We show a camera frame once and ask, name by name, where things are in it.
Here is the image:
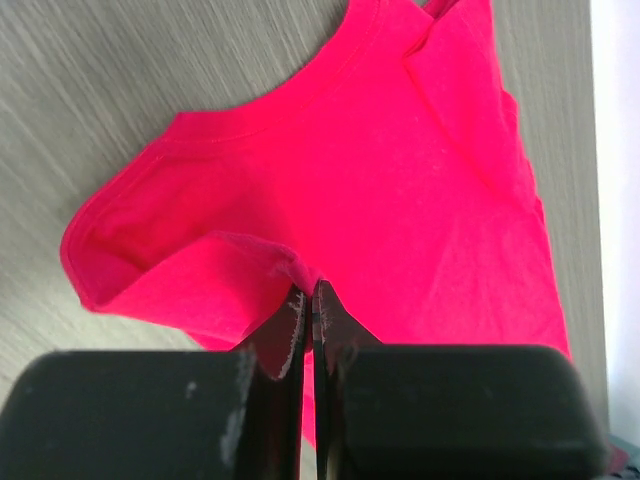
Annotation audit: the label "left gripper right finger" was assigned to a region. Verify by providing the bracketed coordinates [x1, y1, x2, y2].
[312, 281, 608, 479]

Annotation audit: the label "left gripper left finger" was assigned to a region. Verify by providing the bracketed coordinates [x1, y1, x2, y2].
[1, 289, 306, 479]

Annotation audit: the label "red t shirt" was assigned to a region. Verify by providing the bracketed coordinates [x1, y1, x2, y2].
[60, 0, 574, 446]

